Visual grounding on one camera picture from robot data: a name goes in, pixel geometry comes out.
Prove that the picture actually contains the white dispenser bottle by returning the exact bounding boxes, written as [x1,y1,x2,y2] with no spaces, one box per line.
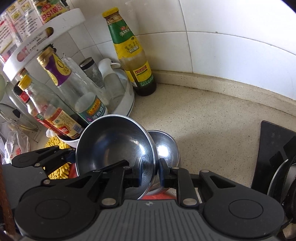
[98,58,125,109]

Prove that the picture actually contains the glass pot lid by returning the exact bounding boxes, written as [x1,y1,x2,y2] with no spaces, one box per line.
[0,103,39,132]

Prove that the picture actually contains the glass shaker jar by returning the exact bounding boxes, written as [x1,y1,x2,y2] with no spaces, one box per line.
[79,57,104,88]

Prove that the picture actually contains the yellow cap vinegar bottle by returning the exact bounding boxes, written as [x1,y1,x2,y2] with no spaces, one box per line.
[18,74,86,140]

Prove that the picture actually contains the black gas stove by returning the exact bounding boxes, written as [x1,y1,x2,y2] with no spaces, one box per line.
[251,120,295,233]

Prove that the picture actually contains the green yellow label sauce bottle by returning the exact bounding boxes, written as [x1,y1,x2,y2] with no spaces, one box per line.
[102,8,157,96]

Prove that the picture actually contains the red cloth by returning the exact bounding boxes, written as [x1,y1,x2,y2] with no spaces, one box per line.
[68,164,176,200]

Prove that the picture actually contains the white two-tier spice rack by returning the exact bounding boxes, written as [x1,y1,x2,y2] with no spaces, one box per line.
[2,8,135,149]

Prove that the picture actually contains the yellow chenille mat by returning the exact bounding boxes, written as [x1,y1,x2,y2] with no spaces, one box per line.
[45,137,71,180]

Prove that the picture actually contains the steel bowl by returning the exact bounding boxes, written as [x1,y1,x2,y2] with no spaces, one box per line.
[147,130,181,196]
[76,114,159,199]

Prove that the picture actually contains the seasoning packets on rack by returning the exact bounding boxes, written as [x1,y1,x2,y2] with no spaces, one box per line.
[1,1,70,63]

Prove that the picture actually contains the red label soy sauce bottle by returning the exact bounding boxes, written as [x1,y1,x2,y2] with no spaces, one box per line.
[12,84,68,137]

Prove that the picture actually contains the plastic bag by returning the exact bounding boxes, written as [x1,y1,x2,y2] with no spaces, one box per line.
[1,131,30,165]

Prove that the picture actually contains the purple neck clear bottle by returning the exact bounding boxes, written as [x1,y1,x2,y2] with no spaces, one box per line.
[37,47,108,123]

